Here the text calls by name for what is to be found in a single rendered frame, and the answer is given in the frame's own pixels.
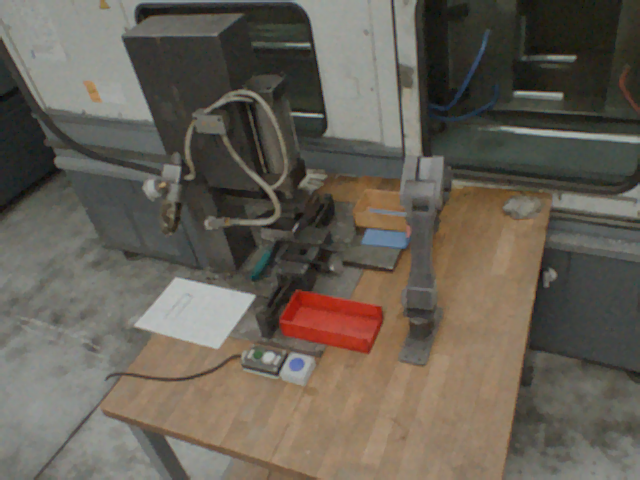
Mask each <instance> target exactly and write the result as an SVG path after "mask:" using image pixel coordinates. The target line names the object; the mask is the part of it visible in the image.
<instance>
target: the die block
mask: <svg viewBox="0 0 640 480"><path fill-rule="evenodd" d="M324 245H326V246H333V241H331V236H330V233H329V235H328V237H327V238H326V240H325V242H324ZM331 254H333V253H326V252H321V251H319V253H318V255H317V256H316V258H315V260H314V261H318V262H324V263H327V262H328V260H329V258H330V256H331ZM274 272H275V277H276V280H277V284H278V282H279V280H280V279H279V277H280V276H291V278H292V281H293V285H294V286H293V287H292V289H291V291H290V292H295V291H296V290H300V291H307V292H311V291H312V289H313V287H314V286H315V284H316V282H317V276H316V271H315V269H311V267H310V268H309V270H308V272H307V273H306V276H305V277H302V276H295V275H289V273H284V272H278V271H274Z"/></svg>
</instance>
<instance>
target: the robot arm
mask: <svg viewBox="0 0 640 480"><path fill-rule="evenodd" d="M451 189H453V170H452V169H450V166H449V165H445V156H438V155H433V158H419V155H406V157H405V163H404V169H403V175H402V182H401V189H400V204H401V207H405V212H407V213H406V216H405V218H404V219H405V220H406V219H407V221H406V225H408V226H407V235H406V239H407V238H408V236H409V235H410V234H411V266H410V274H409V277H408V281H407V285H406V287H405V288H402V291H401V305H403V317H408V321H409V328H408V332H407V335H406V338H405V340H404V343H403V346H402V348H401V351H400V354H399V361H400V362H402V363H407V364H411V365H416V366H422V367H424V366H426V365H427V362H428V359H429V356H430V352H431V349H432V346H433V343H434V340H435V337H436V334H437V330H438V326H439V323H440V320H441V317H442V314H443V307H442V306H438V296H439V292H438V291H436V275H435V272H434V267H433V233H434V235H435V234H436V233H437V232H438V229H439V225H440V222H441V219H440V218H438V217H439V215H440V213H441V212H442V210H443V207H444V205H445V204H446V202H447V201H448V200H449V198H450V196H449V192H451ZM408 346H409V348H408ZM424 349H425V351H424ZM423 351H424V352H423Z"/></svg>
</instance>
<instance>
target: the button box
mask: <svg viewBox="0 0 640 480"><path fill-rule="evenodd" d="M258 349H260V350H262V351H263V355H264V354H265V353H266V352H272V353H274V354H275V359H274V361H271V362H269V363H266V362H264V360H263V357H262V358H261V359H260V360H254V359H253V355H252V354H253V352H254V351H255V350H258ZM234 358H241V360H242V361H241V363H240V364H241V367H242V368H243V370H244V371H248V372H252V373H256V374H260V375H264V376H268V377H272V378H277V379H279V378H280V376H281V374H280V372H281V370H282V368H283V366H284V364H285V363H286V361H287V359H288V353H287V351H283V350H279V349H274V348H269V347H265V346H260V345H256V344H252V345H251V347H250V349H249V350H248V351H243V353H242V354H241V353H237V354H233V356H231V357H229V358H227V359H226V360H224V361H223V362H222V363H220V364H219V365H216V366H215V367H213V368H211V369H208V370H206V371H203V372H200V373H196V374H192V375H188V377H180V378H163V377H153V376H147V375H140V374H134V373H125V372H119V373H112V374H109V375H108V376H107V377H106V378H105V380H106V381H108V380H109V378H110V377H113V376H122V375H125V376H132V377H138V378H143V379H150V380H158V381H184V380H189V379H193V378H198V376H201V375H204V374H207V373H209V372H212V371H214V370H216V369H219V368H220V367H222V366H223V365H224V364H226V363H227V362H229V361H230V360H232V359H234Z"/></svg>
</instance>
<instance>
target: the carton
mask: <svg viewBox="0 0 640 480"><path fill-rule="evenodd" d="M370 208H374V209H382V210H389V211H398V212H405V207H401V204H400V193H396V192H385V191H375V190H364V192H362V194H361V196H360V197H359V199H358V201H357V203H356V204H355V206H354V208H353V210H352V212H353V219H354V225H355V228H359V227H360V226H362V227H371V228H378V229H386V230H395V231H403V232H407V226H408V225H406V221H407V219H406V220H405V219H404V218H405V216H400V215H390V213H382V212H373V211H369V209H370ZM405 213H407V212H405Z"/></svg>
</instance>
